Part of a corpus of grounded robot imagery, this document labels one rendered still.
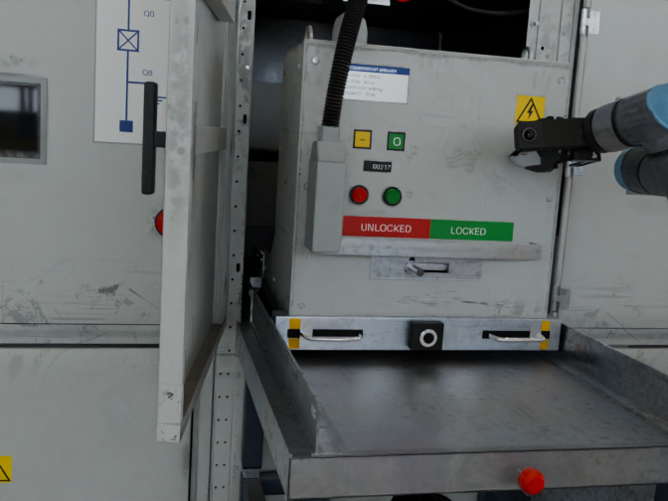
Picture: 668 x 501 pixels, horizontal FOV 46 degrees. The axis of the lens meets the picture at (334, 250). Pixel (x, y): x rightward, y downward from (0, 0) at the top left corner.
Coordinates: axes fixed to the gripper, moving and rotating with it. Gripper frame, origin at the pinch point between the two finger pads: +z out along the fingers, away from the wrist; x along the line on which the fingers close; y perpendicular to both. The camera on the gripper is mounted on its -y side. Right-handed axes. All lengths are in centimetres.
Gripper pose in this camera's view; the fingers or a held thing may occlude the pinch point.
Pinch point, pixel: (511, 155)
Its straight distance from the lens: 142.9
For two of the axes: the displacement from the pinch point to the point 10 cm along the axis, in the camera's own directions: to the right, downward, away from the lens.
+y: 8.8, -0.1, 4.7
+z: -4.6, 1.0, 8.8
